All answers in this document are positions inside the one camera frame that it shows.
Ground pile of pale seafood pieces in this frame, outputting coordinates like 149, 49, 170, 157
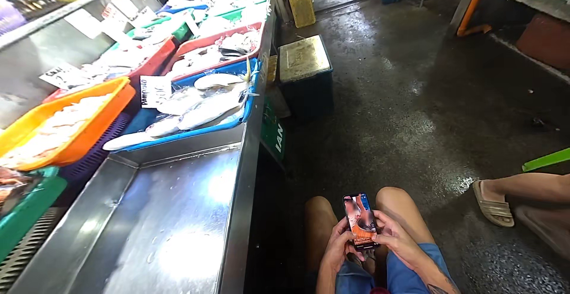
0, 93, 113, 169

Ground dark purple plastic basket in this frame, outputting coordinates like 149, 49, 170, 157
54, 112, 132, 184

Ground white sign with red lettering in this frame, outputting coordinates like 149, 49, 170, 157
102, 0, 139, 22

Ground beige strapped sandal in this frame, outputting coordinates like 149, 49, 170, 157
472, 179, 515, 228

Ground person's right forearm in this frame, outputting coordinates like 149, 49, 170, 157
404, 250, 461, 294

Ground pile of reddish brown seafood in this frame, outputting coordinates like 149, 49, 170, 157
0, 166, 34, 218

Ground orange plastic basket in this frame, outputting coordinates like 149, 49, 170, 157
0, 77, 136, 172

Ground yellow plastic container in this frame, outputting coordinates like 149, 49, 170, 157
282, 0, 316, 29

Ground person's left hand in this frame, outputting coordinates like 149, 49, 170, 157
322, 216, 357, 273

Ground green box with white lettering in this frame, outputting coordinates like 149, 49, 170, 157
260, 97, 287, 163

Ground pile of small grey fish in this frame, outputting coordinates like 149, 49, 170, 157
67, 42, 162, 91

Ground blank white sign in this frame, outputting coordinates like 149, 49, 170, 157
64, 8, 103, 40

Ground dark cooler with dirty lid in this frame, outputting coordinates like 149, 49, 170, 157
278, 35, 335, 120

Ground orange pipe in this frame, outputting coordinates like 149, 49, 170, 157
457, 0, 495, 37

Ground pile of silver fish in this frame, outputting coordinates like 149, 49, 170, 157
103, 58, 259, 151

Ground blue plastic tray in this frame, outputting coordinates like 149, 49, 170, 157
156, 0, 210, 15

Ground light purple plastic basket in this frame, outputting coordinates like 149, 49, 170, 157
0, 0, 27, 37

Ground pile of mixed fish pieces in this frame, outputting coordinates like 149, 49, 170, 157
171, 27, 262, 76

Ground person's left forearm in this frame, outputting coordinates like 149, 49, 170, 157
316, 262, 339, 294

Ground white sign with black lettering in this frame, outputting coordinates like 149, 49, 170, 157
39, 63, 85, 91
140, 75, 172, 109

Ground black smartphone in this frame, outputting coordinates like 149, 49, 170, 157
342, 192, 380, 252

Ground stainless steel display table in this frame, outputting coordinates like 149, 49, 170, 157
0, 0, 278, 294

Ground grey slotted plastic basket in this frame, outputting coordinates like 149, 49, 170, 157
0, 208, 58, 294

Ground green plastic chair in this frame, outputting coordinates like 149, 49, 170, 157
522, 147, 570, 173

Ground red plastic tray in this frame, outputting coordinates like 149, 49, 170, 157
43, 36, 179, 104
161, 22, 264, 78

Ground person's right hand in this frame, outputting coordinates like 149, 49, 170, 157
372, 210, 422, 270

